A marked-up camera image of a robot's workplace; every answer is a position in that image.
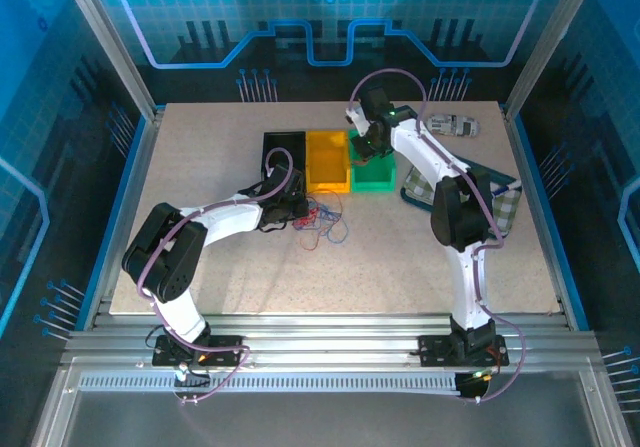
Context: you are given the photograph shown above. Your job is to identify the coloured cables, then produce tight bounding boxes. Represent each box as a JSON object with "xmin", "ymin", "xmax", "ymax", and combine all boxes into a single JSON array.
[{"xmin": 291, "ymin": 195, "xmax": 329, "ymax": 252}]

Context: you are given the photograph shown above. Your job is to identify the thin blue cable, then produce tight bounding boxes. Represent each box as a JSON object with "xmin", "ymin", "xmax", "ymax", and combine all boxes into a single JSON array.
[{"xmin": 308, "ymin": 200, "xmax": 350, "ymax": 246}]

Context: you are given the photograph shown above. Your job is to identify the green plastic bin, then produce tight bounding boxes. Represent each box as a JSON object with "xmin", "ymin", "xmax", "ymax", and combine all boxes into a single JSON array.
[{"xmin": 348, "ymin": 129, "xmax": 397, "ymax": 194}]

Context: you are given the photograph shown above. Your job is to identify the yellow plastic bin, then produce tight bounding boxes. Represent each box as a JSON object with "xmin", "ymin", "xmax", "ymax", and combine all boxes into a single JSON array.
[{"xmin": 304, "ymin": 129, "xmax": 352, "ymax": 194}]

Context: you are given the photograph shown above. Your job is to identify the black plastic bin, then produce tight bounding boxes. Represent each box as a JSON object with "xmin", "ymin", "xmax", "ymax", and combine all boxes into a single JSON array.
[{"xmin": 259, "ymin": 130, "xmax": 307, "ymax": 194}]

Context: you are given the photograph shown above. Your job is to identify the green checkered cloth pad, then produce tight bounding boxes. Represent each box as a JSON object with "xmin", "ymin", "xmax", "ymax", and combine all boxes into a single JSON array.
[{"xmin": 399, "ymin": 156, "xmax": 524, "ymax": 241}]

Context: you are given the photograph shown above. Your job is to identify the right arm purple hose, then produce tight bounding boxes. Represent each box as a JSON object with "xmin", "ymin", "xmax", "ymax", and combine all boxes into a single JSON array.
[{"xmin": 348, "ymin": 68, "xmax": 528, "ymax": 405}]

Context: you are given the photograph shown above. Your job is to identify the aluminium frame rail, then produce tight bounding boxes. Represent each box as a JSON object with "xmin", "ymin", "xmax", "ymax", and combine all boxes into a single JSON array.
[{"xmin": 58, "ymin": 311, "xmax": 604, "ymax": 374}]

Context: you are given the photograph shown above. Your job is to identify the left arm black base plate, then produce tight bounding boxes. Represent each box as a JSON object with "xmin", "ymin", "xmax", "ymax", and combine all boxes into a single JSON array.
[{"xmin": 151, "ymin": 334, "xmax": 247, "ymax": 369}]

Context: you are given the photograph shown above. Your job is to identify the slotted grey cable duct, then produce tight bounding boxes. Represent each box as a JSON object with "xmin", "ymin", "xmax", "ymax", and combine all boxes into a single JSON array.
[{"xmin": 77, "ymin": 371, "xmax": 464, "ymax": 394}]

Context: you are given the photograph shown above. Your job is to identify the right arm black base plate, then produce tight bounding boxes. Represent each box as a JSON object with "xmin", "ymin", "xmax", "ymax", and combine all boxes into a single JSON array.
[{"xmin": 416, "ymin": 334, "xmax": 511, "ymax": 369}]

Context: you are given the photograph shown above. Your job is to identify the aluminium frame post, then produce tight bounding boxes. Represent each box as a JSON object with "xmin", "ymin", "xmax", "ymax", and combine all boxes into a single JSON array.
[
  {"xmin": 55, "ymin": 0, "xmax": 167, "ymax": 121},
  {"xmin": 502, "ymin": 0, "xmax": 604, "ymax": 118}
]

